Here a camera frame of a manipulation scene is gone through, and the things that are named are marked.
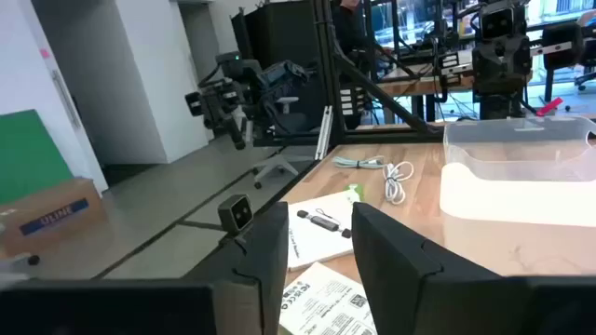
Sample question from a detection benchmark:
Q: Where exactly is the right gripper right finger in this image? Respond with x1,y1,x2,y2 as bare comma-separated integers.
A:
351,202,527,335

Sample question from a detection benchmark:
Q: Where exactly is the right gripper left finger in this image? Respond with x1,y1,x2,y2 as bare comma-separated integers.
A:
185,202,290,335

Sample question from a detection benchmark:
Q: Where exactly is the clear plastic bin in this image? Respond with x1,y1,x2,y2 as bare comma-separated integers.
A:
441,115,596,182

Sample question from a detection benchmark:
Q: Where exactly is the white printed flat package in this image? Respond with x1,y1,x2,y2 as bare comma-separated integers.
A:
278,261,379,335

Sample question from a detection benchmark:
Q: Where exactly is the background wooden table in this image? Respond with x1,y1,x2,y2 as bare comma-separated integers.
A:
376,63,476,98

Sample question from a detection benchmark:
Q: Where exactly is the grey office chair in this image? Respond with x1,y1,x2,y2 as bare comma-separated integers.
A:
252,96,327,190

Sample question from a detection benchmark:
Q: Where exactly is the silver aluminium bar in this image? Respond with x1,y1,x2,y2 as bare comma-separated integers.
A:
315,105,334,162

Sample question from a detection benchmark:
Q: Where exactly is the cardboard box with blue label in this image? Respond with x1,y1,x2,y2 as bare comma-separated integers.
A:
0,178,107,260

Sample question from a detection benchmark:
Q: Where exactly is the black partition screen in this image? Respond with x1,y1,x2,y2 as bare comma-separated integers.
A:
231,0,327,136

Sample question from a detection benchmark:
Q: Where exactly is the green board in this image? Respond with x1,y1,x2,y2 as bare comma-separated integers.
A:
0,109,75,206

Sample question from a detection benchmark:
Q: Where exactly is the white door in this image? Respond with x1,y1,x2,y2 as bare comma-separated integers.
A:
0,0,109,194

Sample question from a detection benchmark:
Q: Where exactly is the small black table-level camera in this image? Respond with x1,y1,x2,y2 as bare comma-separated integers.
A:
217,194,255,236

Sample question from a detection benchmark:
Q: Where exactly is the red handled tool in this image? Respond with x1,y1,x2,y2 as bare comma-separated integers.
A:
535,96,564,117

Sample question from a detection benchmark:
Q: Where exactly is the white coiled cable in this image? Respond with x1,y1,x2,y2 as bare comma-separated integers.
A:
382,160,415,207

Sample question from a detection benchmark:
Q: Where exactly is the light blue coiled cable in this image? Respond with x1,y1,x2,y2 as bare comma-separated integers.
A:
332,155,386,170

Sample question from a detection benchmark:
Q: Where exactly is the black aluminium table frame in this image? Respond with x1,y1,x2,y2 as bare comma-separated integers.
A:
251,0,444,148

